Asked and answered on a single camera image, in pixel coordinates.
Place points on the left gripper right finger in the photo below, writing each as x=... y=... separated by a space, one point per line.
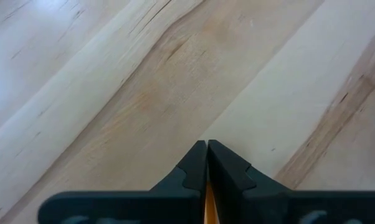
x=228 y=174

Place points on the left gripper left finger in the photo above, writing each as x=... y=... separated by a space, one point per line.
x=190 y=171

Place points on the yellow pencil with red eraser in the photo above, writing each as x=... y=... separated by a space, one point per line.
x=210 y=208

